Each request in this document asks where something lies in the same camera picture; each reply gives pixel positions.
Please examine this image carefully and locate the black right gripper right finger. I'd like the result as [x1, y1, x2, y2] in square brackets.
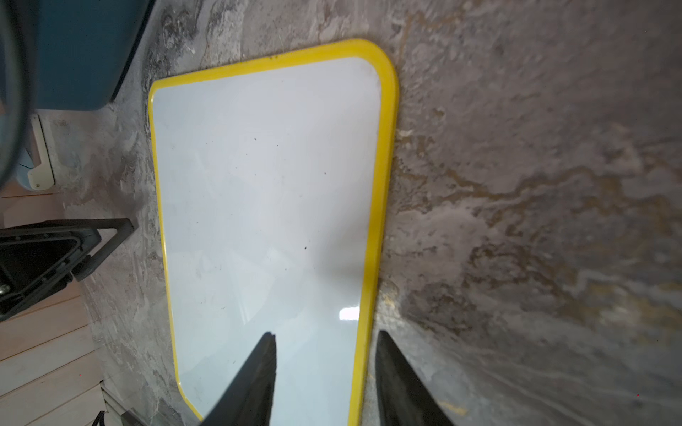
[375, 330, 454, 426]

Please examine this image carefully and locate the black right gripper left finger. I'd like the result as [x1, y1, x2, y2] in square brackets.
[202, 332, 277, 426]

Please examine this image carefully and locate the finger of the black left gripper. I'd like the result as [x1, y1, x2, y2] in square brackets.
[1, 218, 134, 321]

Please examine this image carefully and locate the yellow-framed whiteboard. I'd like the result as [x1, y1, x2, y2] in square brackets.
[148, 39, 400, 425]

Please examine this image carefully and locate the teal plastic storage box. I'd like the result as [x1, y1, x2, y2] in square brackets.
[16, 0, 155, 111]

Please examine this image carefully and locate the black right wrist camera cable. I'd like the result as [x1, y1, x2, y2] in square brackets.
[0, 0, 38, 187]

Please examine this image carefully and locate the light blue stapler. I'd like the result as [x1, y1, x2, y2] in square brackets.
[15, 114, 55, 192]

